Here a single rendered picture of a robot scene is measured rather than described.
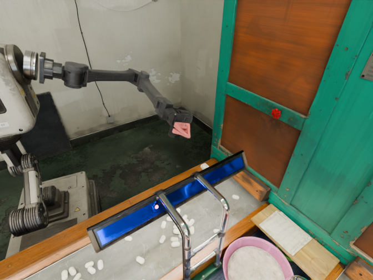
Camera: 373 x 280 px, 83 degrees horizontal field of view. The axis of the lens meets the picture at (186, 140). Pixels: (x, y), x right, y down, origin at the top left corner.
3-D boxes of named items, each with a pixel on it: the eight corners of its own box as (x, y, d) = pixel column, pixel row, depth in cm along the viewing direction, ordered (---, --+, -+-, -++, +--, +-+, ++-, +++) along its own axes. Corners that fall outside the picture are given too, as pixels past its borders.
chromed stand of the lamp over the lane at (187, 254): (160, 257, 95) (150, 191, 68) (196, 233, 104) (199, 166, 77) (184, 299, 82) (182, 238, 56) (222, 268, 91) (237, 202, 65)
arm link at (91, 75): (131, 81, 135) (135, 66, 130) (146, 90, 129) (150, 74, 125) (59, 82, 98) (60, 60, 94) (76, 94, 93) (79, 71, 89)
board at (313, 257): (250, 219, 100) (250, 218, 99) (270, 204, 106) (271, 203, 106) (318, 286, 78) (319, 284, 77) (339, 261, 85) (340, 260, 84)
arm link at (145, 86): (134, 87, 128) (138, 69, 124) (144, 89, 131) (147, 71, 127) (158, 120, 97) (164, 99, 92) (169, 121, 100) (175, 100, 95)
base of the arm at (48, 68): (41, 77, 99) (41, 51, 94) (61, 80, 103) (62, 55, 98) (39, 83, 93) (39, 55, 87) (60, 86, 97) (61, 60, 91)
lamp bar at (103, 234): (89, 233, 65) (82, 219, 61) (234, 158, 94) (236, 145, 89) (96, 255, 60) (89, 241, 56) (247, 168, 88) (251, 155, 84)
